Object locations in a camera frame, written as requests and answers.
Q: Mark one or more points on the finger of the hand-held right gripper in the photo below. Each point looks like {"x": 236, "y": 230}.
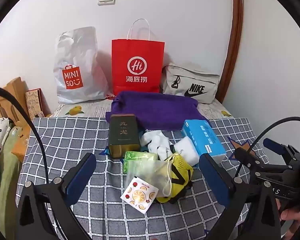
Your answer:
{"x": 275, "y": 146}
{"x": 247, "y": 160}

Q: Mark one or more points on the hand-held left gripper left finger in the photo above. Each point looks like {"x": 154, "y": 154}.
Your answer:
{"x": 80, "y": 177}

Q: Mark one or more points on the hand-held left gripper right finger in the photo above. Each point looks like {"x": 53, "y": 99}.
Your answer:
{"x": 215, "y": 180}

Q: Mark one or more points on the yellow black mesh pouch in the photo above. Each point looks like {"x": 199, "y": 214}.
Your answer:
{"x": 180, "y": 172}

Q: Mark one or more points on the white sponge block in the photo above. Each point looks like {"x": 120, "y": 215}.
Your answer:
{"x": 187, "y": 150}

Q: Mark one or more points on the blue tissue pack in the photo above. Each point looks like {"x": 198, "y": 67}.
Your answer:
{"x": 202, "y": 135}

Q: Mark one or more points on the green tissue pack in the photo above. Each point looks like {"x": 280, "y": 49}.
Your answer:
{"x": 137, "y": 158}

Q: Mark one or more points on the small sachet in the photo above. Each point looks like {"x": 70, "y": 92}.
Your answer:
{"x": 138, "y": 195}

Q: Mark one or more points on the translucent small bag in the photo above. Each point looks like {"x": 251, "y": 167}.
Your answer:
{"x": 145, "y": 172}

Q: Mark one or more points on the white glove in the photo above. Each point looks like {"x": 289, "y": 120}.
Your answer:
{"x": 150, "y": 137}

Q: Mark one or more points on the person's right hand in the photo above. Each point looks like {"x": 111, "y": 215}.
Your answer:
{"x": 288, "y": 215}

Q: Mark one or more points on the orange star sticker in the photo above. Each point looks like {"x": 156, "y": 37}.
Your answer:
{"x": 240, "y": 145}

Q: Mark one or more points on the blue star sticker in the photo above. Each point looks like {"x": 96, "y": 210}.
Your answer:
{"x": 105, "y": 152}

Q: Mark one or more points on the grey checkered cloth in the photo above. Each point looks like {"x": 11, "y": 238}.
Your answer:
{"x": 77, "y": 140}

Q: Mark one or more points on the dark green tin box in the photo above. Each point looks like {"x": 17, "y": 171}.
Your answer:
{"x": 123, "y": 132}

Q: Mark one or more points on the newspaper print lemon cloth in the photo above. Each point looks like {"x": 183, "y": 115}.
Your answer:
{"x": 95, "y": 110}

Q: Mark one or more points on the green cloth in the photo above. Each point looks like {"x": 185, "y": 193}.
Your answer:
{"x": 10, "y": 160}

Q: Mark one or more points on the small red white packet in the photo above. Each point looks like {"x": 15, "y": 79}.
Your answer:
{"x": 110, "y": 96}

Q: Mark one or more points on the brown patterned box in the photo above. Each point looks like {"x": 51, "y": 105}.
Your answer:
{"x": 34, "y": 102}

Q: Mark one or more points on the purple towel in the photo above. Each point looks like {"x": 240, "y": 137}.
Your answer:
{"x": 160, "y": 107}

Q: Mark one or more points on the white floral pillow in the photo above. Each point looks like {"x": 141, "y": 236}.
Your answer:
{"x": 0, "y": 127}

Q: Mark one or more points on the grey zip pouch bag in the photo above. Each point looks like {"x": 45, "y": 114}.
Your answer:
{"x": 190, "y": 80}

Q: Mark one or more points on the white plastic shopping bag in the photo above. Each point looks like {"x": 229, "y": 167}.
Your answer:
{"x": 77, "y": 55}

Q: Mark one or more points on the red paper bag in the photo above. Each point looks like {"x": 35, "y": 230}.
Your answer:
{"x": 137, "y": 55}

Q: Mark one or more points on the brown wooden door frame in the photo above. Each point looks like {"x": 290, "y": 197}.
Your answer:
{"x": 233, "y": 42}

